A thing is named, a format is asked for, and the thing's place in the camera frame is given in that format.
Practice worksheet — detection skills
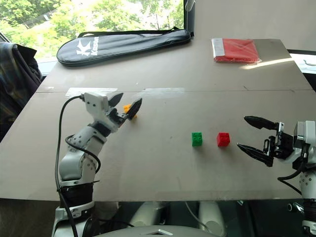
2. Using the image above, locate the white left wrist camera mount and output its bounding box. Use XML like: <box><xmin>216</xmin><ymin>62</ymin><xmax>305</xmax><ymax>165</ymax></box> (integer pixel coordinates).
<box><xmin>82</xmin><ymin>92</ymin><xmax>125</xmax><ymax>134</ymax></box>

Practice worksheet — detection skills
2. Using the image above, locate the green toy brick cube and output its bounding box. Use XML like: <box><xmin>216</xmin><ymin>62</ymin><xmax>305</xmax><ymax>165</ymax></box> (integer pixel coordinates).
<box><xmin>191</xmin><ymin>132</ymin><xmax>204</xmax><ymax>148</ymax></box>

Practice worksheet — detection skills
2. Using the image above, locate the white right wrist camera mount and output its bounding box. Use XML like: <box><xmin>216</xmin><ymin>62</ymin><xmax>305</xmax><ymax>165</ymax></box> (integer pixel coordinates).
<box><xmin>292</xmin><ymin>120</ymin><xmax>316</xmax><ymax>163</ymax></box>

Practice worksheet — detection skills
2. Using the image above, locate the grey window frame post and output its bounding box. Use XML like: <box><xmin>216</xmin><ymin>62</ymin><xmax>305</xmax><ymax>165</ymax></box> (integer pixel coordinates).
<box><xmin>184</xmin><ymin>0</ymin><xmax>196</xmax><ymax>38</ymax></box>

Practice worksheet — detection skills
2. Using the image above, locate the red toy brick cube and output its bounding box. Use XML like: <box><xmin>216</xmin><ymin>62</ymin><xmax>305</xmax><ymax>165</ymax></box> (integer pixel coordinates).
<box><xmin>216</xmin><ymin>132</ymin><xmax>231</xmax><ymax>148</ymax></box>

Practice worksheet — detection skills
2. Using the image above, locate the white window ledge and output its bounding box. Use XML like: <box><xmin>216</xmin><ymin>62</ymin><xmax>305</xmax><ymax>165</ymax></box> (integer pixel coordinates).
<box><xmin>288</xmin><ymin>49</ymin><xmax>316</xmax><ymax>74</ymax></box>

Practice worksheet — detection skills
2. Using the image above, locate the black racket bag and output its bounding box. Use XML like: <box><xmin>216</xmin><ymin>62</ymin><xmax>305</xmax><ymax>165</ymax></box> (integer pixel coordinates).
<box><xmin>56</xmin><ymin>26</ymin><xmax>195</xmax><ymax>68</ymax></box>

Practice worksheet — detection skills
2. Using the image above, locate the orange toy brick cube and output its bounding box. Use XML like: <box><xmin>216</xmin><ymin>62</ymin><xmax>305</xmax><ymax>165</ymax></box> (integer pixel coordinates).
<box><xmin>122</xmin><ymin>103</ymin><xmax>139</xmax><ymax>122</ymax></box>

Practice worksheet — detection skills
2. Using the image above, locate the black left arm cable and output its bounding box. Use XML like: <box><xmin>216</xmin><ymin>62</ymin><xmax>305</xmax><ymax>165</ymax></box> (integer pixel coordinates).
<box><xmin>54</xmin><ymin>94</ymin><xmax>102</xmax><ymax>237</ymax></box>

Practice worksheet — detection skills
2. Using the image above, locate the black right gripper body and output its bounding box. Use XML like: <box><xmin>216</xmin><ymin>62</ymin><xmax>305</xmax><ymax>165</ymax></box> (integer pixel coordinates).
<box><xmin>263</xmin><ymin>121</ymin><xmax>296</xmax><ymax>160</ymax></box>

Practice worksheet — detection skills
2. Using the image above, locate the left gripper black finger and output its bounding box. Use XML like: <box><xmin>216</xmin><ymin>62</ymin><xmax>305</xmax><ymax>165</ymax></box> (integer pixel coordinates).
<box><xmin>126</xmin><ymin>97</ymin><xmax>143</xmax><ymax>121</ymax></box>
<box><xmin>108</xmin><ymin>92</ymin><xmax>124</xmax><ymax>108</ymax></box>

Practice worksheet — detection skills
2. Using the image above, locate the red packet in clear wrap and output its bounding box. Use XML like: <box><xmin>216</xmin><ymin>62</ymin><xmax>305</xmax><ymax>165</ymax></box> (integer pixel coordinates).
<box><xmin>211</xmin><ymin>37</ymin><xmax>262</xmax><ymax>65</ymax></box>

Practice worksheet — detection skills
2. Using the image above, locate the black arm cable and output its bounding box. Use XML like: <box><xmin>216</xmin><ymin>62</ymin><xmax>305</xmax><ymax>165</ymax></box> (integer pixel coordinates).
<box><xmin>54</xmin><ymin>94</ymin><xmax>102</xmax><ymax>237</ymax></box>
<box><xmin>277</xmin><ymin>150</ymin><xmax>308</xmax><ymax>197</ymax></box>

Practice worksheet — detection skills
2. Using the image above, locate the dark plaid jacket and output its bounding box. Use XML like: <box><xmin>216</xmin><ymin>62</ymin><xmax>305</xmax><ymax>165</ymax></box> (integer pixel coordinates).
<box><xmin>0</xmin><ymin>41</ymin><xmax>44</xmax><ymax>144</ymax></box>

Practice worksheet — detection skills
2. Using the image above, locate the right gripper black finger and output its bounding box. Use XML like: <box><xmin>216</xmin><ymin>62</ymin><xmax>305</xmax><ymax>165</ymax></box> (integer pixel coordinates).
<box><xmin>237</xmin><ymin>143</ymin><xmax>275</xmax><ymax>167</ymax></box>
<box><xmin>243</xmin><ymin>116</ymin><xmax>278</xmax><ymax>131</ymax></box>

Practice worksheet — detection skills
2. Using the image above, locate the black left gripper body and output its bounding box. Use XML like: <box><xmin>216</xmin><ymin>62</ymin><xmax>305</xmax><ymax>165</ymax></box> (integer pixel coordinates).
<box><xmin>106</xmin><ymin>108</ymin><xmax>129</xmax><ymax>127</ymax></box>

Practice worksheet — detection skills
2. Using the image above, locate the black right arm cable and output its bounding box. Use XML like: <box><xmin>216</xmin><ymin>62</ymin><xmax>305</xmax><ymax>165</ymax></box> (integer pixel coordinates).
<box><xmin>277</xmin><ymin>150</ymin><xmax>308</xmax><ymax>197</ymax></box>

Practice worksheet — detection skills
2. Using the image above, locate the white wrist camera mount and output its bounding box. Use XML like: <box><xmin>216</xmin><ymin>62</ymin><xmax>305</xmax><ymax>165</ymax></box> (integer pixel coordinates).
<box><xmin>82</xmin><ymin>92</ymin><xmax>125</xmax><ymax>134</ymax></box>
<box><xmin>292</xmin><ymin>120</ymin><xmax>316</xmax><ymax>163</ymax></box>

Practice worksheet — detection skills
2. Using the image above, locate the thin white cable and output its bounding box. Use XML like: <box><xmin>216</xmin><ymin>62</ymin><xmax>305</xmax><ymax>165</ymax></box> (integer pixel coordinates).
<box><xmin>184</xmin><ymin>201</ymin><xmax>213</xmax><ymax>233</ymax></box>

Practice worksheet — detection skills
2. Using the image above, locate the clear tape strip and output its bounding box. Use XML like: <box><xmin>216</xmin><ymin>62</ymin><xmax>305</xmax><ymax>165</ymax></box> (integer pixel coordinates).
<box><xmin>66</xmin><ymin>87</ymin><xmax>119</xmax><ymax>97</ymax></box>

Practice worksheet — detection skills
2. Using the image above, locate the white rounded shape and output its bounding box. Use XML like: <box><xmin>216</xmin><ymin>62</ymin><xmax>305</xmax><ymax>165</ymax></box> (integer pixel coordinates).
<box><xmin>197</xmin><ymin>201</ymin><xmax>227</xmax><ymax>237</ymax></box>
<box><xmin>129</xmin><ymin>201</ymin><xmax>171</xmax><ymax>227</ymax></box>

